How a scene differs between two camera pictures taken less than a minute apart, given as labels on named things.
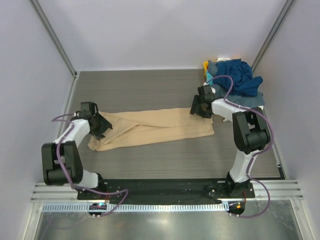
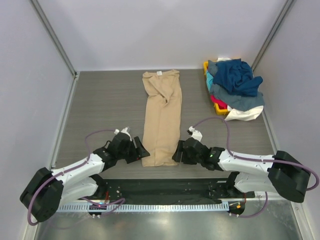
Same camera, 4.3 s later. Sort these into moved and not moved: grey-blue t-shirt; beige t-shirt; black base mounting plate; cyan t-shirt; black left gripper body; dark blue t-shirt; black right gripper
Moved: black right gripper; beige t-shirt; black left gripper body
Not moved: dark blue t-shirt; cyan t-shirt; grey-blue t-shirt; black base mounting plate
